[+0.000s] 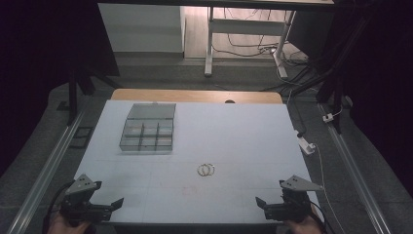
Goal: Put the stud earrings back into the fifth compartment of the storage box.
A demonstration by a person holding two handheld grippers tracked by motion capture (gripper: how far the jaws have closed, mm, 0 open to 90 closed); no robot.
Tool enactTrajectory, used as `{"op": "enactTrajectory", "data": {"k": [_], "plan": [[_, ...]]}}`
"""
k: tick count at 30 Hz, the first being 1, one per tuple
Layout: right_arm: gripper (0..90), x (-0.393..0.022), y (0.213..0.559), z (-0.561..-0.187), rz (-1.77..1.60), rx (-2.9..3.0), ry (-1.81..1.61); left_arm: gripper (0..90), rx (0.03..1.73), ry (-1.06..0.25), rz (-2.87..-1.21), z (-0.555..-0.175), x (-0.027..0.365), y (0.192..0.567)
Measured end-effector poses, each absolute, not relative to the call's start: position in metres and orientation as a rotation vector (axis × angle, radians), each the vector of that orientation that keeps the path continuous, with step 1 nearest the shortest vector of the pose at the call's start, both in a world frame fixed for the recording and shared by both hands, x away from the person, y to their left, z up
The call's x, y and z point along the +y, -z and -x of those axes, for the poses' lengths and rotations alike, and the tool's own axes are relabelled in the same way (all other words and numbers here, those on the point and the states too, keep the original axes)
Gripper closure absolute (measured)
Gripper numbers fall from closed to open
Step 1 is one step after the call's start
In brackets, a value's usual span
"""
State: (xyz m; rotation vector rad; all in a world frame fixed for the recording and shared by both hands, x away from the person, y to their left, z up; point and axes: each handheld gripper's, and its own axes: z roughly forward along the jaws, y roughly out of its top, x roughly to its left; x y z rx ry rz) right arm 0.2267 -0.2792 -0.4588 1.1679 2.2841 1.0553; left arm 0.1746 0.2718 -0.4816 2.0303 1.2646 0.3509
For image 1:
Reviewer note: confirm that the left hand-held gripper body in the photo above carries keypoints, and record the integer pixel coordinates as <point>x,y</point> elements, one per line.
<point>85,204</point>

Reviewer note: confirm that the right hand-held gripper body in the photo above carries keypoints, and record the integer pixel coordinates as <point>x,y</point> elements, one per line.
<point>289,206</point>

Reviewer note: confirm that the person's right hand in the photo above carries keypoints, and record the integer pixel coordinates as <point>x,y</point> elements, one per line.
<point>305,227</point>

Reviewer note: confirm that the person's left hand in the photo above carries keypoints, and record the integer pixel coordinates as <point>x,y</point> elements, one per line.
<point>65,226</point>

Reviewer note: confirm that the white power strip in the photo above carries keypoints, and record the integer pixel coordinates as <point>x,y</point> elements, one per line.
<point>305,144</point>

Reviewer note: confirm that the clear plastic compartment box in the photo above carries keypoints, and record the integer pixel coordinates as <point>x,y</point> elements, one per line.
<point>147,130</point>

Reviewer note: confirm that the small white plug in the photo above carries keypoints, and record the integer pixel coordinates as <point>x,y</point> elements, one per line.
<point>328,117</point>

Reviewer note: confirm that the black stand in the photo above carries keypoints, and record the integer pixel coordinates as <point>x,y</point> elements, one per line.
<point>73,94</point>
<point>334,91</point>

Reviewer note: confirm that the wooden table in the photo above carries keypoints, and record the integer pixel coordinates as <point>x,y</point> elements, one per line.
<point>195,96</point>

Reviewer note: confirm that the aluminium rail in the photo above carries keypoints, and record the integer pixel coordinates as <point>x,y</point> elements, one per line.
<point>42,182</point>
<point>354,175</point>

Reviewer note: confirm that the black floor frame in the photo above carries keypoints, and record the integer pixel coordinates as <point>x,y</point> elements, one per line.
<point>82,137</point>

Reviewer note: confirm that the white desk frame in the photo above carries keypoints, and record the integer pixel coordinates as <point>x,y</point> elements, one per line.
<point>246,26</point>

